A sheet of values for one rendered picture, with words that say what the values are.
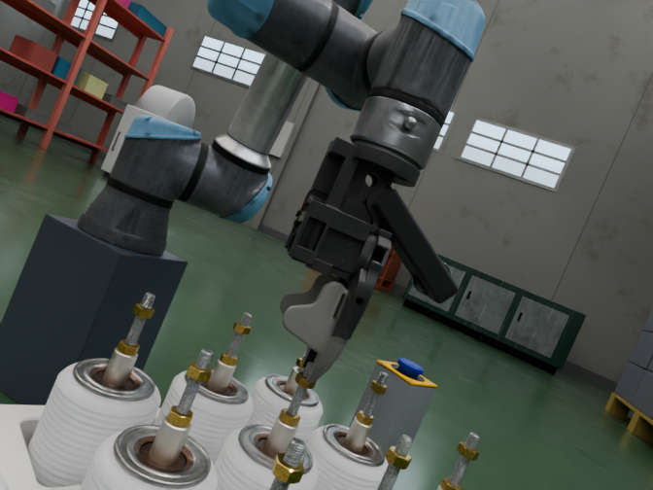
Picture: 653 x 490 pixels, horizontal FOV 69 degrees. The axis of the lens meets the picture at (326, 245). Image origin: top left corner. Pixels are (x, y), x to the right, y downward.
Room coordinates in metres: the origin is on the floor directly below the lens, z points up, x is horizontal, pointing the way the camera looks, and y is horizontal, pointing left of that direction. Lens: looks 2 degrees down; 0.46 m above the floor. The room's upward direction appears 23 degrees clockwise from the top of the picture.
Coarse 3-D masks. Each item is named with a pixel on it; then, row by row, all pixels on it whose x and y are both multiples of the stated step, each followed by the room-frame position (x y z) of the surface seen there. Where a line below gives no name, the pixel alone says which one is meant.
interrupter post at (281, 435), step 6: (276, 420) 0.44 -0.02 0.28; (276, 426) 0.44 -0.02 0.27; (282, 426) 0.43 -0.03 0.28; (288, 426) 0.43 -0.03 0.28; (294, 426) 0.44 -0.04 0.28; (276, 432) 0.43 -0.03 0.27; (282, 432) 0.43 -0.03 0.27; (288, 432) 0.43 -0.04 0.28; (294, 432) 0.44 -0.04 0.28; (270, 438) 0.44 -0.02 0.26; (276, 438) 0.43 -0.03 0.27; (282, 438) 0.43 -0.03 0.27; (288, 438) 0.43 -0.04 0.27; (270, 444) 0.43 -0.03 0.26; (276, 444) 0.43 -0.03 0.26; (282, 444) 0.43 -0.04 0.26; (288, 444) 0.44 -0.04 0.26; (270, 450) 0.43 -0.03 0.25; (276, 450) 0.43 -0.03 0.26; (282, 450) 0.43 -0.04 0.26
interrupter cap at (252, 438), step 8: (256, 424) 0.47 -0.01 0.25; (240, 432) 0.44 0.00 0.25; (248, 432) 0.45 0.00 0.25; (256, 432) 0.45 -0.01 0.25; (264, 432) 0.46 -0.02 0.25; (240, 440) 0.43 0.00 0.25; (248, 440) 0.43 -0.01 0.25; (256, 440) 0.44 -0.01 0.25; (264, 440) 0.45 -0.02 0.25; (248, 448) 0.42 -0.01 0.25; (256, 448) 0.42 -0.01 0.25; (264, 448) 0.44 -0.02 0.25; (256, 456) 0.41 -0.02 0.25; (264, 456) 0.42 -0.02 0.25; (272, 456) 0.43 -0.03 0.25; (304, 456) 0.45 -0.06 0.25; (264, 464) 0.41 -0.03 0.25; (304, 464) 0.43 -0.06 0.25; (312, 464) 0.44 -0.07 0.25; (304, 472) 0.42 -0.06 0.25
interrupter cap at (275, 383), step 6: (270, 378) 0.61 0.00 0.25; (276, 378) 0.62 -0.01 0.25; (282, 378) 0.63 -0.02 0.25; (270, 384) 0.59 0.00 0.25; (276, 384) 0.60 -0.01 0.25; (282, 384) 0.62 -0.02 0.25; (270, 390) 0.58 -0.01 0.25; (276, 390) 0.58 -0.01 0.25; (282, 390) 0.59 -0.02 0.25; (312, 390) 0.63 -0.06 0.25; (282, 396) 0.57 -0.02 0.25; (288, 396) 0.58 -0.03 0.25; (306, 396) 0.61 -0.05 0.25; (312, 396) 0.62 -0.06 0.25; (306, 402) 0.58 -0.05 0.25; (312, 402) 0.59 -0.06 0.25; (318, 402) 0.60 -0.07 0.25
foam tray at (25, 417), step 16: (0, 416) 0.44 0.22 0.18; (16, 416) 0.45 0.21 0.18; (32, 416) 0.46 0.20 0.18; (0, 432) 0.42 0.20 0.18; (16, 432) 0.42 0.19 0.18; (32, 432) 0.46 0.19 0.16; (0, 448) 0.40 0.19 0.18; (16, 448) 0.40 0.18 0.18; (0, 464) 0.38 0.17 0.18; (16, 464) 0.39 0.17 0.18; (0, 480) 0.37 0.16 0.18; (16, 480) 0.37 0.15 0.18; (32, 480) 0.38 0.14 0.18
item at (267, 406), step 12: (264, 384) 0.59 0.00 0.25; (252, 396) 0.59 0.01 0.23; (264, 396) 0.57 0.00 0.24; (276, 396) 0.57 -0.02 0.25; (264, 408) 0.57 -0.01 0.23; (276, 408) 0.56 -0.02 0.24; (300, 408) 0.57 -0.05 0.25; (312, 408) 0.58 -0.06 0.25; (252, 420) 0.58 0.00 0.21; (264, 420) 0.57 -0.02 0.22; (300, 420) 0.57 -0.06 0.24; (312, 420) 0.58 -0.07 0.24; (300, 432) 0.57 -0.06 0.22
